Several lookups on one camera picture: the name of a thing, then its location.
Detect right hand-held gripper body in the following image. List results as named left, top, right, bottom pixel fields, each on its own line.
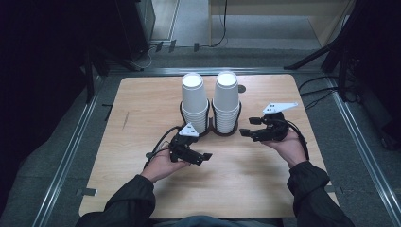
left=259, top=101, right=299, bottom=142

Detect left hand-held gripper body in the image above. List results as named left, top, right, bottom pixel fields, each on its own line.
left=168, top=122, right=201, bottom=164

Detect black wire cup holder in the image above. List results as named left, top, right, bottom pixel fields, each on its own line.
left=179, top=98, right=243, bottom=138

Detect stack of white paper cups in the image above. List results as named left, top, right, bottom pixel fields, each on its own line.
left=180, top=72, right=210, bottom=135
left=212, top=70, right=241, bottom=135

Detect person's left hand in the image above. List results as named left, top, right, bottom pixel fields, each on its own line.
left=140, top=145, right=190, bottom=183

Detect person's right hand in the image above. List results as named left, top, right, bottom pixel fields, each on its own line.
left=261, top=131, right=308, bottom=169

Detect person's lap in blue jeans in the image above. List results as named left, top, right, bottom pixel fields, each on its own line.
left=150, top=215, right=280, bottom=227

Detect black tripod stand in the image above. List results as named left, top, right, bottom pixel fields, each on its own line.
left=283, top=27, right=351, bottom=71

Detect grey tape piece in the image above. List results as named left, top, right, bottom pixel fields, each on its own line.
left=76, top=187, right=98, bottom=197

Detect light wooden furniture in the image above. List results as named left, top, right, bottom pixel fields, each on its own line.
left=207, top=0, right=356, bottom=48

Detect black metal stand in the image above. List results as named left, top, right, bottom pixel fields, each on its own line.
left=82, top=46, right=110, bottom=103

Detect black cabinet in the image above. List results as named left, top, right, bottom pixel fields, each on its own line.
left=114, top=0, right=156, bottom=62

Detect left hand-held gripper black cable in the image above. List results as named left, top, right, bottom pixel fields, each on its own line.
left=144, top=126, right=183, bottom=168

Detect hand-held gripper black cable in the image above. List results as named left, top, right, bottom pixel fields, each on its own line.
left=144, top=126, right=183, bottom=168
left=285, top=119, right=310, bottom=161

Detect right hand-held gripper black cable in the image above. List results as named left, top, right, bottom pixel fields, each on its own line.
left=285, top=119, right=310, bottom=161

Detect black floor cables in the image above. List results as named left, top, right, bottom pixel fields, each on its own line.
left=297, top=75, right=340, bottom=111

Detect metal floor rail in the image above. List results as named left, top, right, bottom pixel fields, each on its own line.
left=31, top=79, right=107, bottom=227
left=325, top=77, right=401, bottom=227
left=107, top=66, right=329, bottom=77

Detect white floor cable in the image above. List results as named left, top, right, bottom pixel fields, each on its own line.
left=133, top=45, right=157, bottom=70

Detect hanging black cable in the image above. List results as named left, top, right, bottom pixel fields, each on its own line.
left=210, top=0, right=229, bottom=48

